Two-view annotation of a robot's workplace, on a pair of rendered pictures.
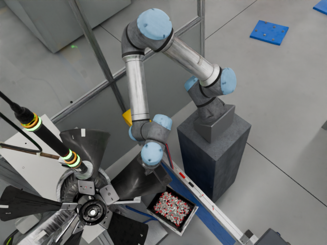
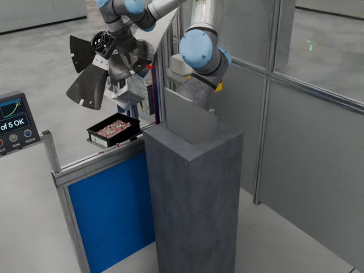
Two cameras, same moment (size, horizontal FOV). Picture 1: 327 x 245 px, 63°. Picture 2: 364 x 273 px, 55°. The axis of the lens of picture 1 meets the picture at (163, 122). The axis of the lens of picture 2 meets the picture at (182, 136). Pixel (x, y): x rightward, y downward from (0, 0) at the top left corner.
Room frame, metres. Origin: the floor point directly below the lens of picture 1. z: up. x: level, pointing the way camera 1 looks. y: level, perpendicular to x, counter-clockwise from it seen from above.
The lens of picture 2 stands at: (0.49, -1.52, 1.77)
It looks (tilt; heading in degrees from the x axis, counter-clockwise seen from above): 32 degrees down; 82
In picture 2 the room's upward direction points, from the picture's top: 3 degrees counter-clockwise
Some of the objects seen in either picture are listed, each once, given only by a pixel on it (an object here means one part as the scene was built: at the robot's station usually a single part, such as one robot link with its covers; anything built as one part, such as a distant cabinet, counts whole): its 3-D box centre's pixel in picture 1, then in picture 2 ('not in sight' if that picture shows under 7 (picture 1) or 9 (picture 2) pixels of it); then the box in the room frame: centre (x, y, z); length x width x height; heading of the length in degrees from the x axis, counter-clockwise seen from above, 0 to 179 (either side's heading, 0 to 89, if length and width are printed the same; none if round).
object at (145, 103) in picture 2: not in sight; (154, 95); (0.62, 0.68, 0.73); 0.15 x 0.09 x 0.22; 28
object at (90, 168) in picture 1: (76, 165); not in sight; (0.43, 0.34, 1.50); 0.09 x 0.07 x 0.10; 63
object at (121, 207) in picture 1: (118, 209); (121, 95); (0.42, 0.36, 0.91); 0.12 x 0.08 x 0.12; 28
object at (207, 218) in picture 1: (189, 197); (149, 199); (0.51, -0.04, 0.45); 0.82 x 0.01 x 0.66; 28
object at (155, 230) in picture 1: (123, 223); not in sight; (0.54, 0.54, 0.04); 0.62 x 0.46 x 0.08; 28
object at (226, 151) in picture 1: (211, 160); (194, 217); (0.72, -0.27, 0.50); 0.30 x 0.30 x 1.00; 31
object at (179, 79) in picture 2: not in sight; (188, 76); (0.86, 0.68, 0.84); 0.36 x 0.24 x 0.03; 118
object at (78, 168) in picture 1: (58, 147); not in sight; (0.43, 0.33, 1.66); 0.04 x 0.04 x 0.46
